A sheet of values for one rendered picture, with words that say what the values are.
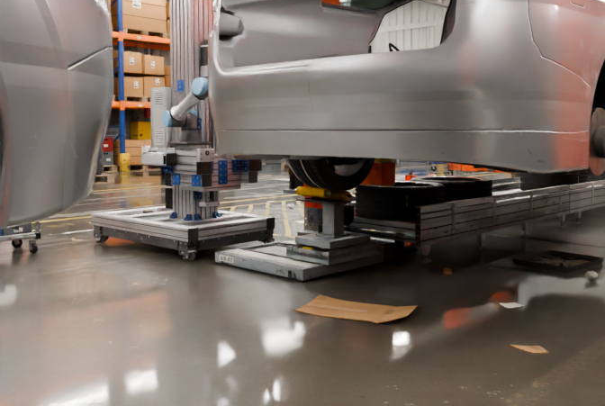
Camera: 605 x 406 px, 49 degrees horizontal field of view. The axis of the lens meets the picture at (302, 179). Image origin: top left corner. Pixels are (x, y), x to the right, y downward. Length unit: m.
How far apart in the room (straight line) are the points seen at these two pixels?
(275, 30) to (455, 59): 1.63
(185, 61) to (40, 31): 3.92
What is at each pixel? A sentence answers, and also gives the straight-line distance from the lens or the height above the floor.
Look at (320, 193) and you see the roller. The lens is 4.20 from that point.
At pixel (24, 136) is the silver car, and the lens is 1.23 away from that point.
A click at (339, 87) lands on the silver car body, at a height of 1.08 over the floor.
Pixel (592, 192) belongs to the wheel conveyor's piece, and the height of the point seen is 0.29.
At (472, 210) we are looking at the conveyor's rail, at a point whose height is 0.31.
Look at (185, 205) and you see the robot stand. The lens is 5.17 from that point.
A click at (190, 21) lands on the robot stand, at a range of 5.12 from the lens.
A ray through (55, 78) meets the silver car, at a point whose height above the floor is 1.00.
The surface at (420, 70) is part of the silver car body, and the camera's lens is 2.59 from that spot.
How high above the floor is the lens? 0.91
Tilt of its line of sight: 4 degrees down
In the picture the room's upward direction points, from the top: straight up
